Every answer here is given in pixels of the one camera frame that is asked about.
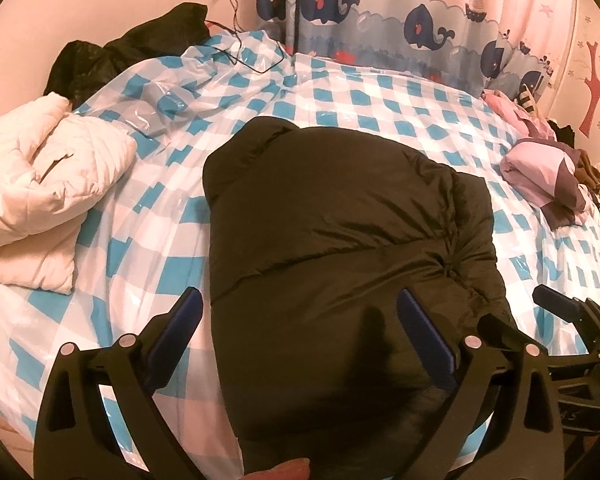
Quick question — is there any person's left hand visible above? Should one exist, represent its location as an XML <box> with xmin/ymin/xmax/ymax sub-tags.
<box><xmin>245</xmin><ymin>456</ymin><xmax>312</xmax><ymax>480</ymax></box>

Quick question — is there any black cable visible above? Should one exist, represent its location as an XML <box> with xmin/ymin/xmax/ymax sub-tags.
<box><xmin>205</xmin><ymin>0</ymin><xmax>291</xmax><ymax>73</ymax></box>

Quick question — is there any blue white checkered plastic sheet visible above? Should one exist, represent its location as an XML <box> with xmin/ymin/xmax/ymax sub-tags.
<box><xmin>0</xmin><ymin>30</ymin><xmax>600</xmax><ymax>480</ymax></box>

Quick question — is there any dark clothes pile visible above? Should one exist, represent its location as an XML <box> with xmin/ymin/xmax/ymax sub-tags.
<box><xmin>547</xmin><ymin>120</ymin><xmax>600</xmax><ymax>186</ymax></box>

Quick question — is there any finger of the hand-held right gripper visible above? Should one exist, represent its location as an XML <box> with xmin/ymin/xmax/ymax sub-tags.
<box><xmin>479</xmin><ymin>311</ymin><xmax>531</xmax><ymax>351</ymax></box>
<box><xmin>532</xmin><ymin>284</ymin><xmax>600</xmax><ymax>353</ymax></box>

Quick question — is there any pink and brown jacket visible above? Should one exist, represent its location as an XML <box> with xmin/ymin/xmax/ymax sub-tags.
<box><xmin>500</xmin><ymin>140</ymin><xmax>593</xmax><ymax>226</ymax></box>

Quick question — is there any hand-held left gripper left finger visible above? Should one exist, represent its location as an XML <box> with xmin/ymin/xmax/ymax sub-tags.
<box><xmin>32</xmin><ymin>287</ymin><xmax>204</xmax><ymax>480</ymax></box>

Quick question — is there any whale print curtain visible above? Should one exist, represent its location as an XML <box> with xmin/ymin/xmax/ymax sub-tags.
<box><xmin>252</xmin><ymin>0</ymin><xmax>581</xmax><ymax>106</ymax></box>

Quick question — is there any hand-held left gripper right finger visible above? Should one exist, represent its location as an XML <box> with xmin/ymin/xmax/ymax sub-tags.
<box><xmin>397</xmin><ymin>287</ymin><xmax>566</xmax><ymax>480</ymax></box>

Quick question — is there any black white striped item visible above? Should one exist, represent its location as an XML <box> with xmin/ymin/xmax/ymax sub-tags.
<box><xmin>517</xmin><ymin>82</ymin><xmax>543</xmax><ymax>111</ymax></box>

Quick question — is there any black crumpled garment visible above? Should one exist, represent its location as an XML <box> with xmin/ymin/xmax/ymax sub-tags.
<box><xmin>42</xmin><ymin>2</ymin><xmax>211</xmax><ymax>98</ymax></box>

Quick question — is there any pink cloth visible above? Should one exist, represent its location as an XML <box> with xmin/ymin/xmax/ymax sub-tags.
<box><xmin>482</xmin><ymin>89</ymin><xmax>556</xmax><ymax>141</ymax></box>

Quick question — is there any white quilted jacket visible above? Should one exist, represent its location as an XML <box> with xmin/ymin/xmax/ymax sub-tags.
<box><xmin>0</xmin><ymin>92</ymin><xmax>138</xmax><ymax>295</ymax></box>

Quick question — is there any black puffer jacket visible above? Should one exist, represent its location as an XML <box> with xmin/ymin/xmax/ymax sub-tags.
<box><xmin>202</xmin><ymin>116</ymin><xmax>511</xmax><ymax>480</ymax></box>

